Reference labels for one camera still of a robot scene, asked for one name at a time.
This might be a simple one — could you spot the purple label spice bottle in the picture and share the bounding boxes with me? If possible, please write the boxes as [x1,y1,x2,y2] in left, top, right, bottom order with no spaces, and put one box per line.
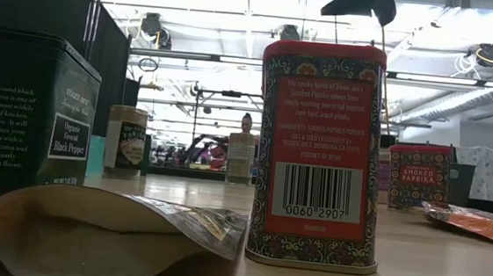
[374,147,393,206]

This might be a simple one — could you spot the smoked paprika tin red lid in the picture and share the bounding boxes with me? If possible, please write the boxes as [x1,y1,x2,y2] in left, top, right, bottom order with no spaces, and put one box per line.
[384,141,456,214]
[243,36,396,276]

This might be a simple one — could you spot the tan spice jar pale label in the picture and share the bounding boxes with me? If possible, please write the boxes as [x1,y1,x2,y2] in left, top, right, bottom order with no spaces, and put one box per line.
[224,130,257,186]

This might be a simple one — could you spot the red foil spice packet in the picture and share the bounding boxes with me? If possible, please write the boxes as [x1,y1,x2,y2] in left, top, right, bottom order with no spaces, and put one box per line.
[418,200,493,246]

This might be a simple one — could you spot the green black pepper tin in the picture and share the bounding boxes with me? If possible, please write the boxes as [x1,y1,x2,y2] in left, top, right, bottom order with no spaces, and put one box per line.
[0,25,106,227]
[140,133,153,178]

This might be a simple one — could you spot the person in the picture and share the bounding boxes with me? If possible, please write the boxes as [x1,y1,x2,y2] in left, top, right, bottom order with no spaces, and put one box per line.
[237,111,262,149]

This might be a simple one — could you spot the horizontal ceiling light beam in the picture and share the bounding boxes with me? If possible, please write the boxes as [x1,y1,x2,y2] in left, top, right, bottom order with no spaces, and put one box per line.
[127,47,493,90]

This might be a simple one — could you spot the white floral cloth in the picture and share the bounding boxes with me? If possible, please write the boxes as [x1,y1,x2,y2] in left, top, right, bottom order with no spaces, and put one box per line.
[450,143,493,202]

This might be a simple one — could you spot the thin black pole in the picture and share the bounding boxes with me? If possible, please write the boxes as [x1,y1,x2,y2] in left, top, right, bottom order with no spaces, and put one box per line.
[88,0,103,63]
[81,0,97,62]

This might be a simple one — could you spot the teal plastic bin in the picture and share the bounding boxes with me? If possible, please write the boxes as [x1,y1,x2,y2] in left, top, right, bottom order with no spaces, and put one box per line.
[85,134,108,176]

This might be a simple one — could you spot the brown kraft paper pouch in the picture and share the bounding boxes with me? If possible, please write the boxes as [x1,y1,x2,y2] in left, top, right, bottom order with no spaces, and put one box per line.
[0,178,251,276]

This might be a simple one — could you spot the yellow hanging cord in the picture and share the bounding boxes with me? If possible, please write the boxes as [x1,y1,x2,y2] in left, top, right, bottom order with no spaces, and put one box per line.
[370,25,401,137]

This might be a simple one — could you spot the ceiling reel yellow cable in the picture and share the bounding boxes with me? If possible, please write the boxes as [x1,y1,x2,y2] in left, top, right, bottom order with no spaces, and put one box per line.
[467,41,493,69]

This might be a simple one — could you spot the silver air duct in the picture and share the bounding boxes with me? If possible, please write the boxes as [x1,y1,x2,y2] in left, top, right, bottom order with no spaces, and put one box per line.
[386,78,493,132]

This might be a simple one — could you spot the metal gantry frame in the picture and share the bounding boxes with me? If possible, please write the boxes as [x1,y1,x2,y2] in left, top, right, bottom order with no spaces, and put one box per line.
[185,85,265,157]

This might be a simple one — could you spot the hanging black ring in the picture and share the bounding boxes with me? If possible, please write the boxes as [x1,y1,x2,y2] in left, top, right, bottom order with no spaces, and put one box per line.
[137,55,161,75]

